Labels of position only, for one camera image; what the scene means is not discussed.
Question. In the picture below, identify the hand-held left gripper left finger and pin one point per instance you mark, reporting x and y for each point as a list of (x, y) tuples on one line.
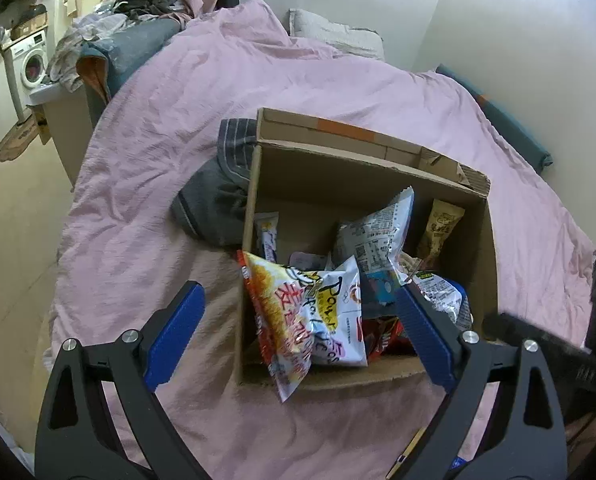
[(175, 335)]

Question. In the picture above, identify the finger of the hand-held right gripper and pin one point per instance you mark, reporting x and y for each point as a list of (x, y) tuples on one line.
[(568, 355)]

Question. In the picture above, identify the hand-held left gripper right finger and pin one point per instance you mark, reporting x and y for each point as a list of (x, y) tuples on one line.
[(428, 340)]

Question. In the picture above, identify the white blue green packet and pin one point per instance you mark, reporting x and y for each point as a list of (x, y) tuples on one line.
[(445, 295)]

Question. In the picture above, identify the white yellow snack bag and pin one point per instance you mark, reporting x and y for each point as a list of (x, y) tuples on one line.
[(338, 320)]

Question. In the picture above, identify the orange red snack bag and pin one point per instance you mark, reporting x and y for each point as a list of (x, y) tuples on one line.
[(273, 310)]

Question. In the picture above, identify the brown snack packet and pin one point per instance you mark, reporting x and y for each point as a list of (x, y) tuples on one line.
[(440, 230)]

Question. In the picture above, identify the blue white snack bag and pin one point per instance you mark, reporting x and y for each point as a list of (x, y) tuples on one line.
[(373, 235)]

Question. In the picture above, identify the small white purple packet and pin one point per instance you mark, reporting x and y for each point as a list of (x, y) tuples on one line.
[(268, 237)]

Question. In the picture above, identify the lilac snack packet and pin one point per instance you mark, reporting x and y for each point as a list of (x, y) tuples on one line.
[(308, 260)]

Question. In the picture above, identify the grey striped garment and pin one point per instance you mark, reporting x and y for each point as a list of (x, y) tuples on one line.
[(213, 200)]

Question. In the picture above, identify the peach fleece blanket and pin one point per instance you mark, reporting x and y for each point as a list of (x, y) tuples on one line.
[(278, 435)]

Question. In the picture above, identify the teal rolled mat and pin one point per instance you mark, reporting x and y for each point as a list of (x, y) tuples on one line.
[(508, 125)]

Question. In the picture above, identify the pink blanket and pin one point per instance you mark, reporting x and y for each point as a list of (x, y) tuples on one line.
[(203, 100)]

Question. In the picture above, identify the brown floor mat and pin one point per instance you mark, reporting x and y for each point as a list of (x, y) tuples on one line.
[(18, 137)]

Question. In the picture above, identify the white grey clothes pile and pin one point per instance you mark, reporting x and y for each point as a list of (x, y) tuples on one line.
[(83, 50)]

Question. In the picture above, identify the white washing machine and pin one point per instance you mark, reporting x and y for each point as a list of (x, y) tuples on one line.
[(30, 67)]

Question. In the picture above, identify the grey pillow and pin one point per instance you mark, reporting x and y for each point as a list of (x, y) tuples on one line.
[(338, 35)]

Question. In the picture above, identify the small cardboard box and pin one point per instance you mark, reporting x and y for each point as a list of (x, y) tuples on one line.
[(28, 22)]

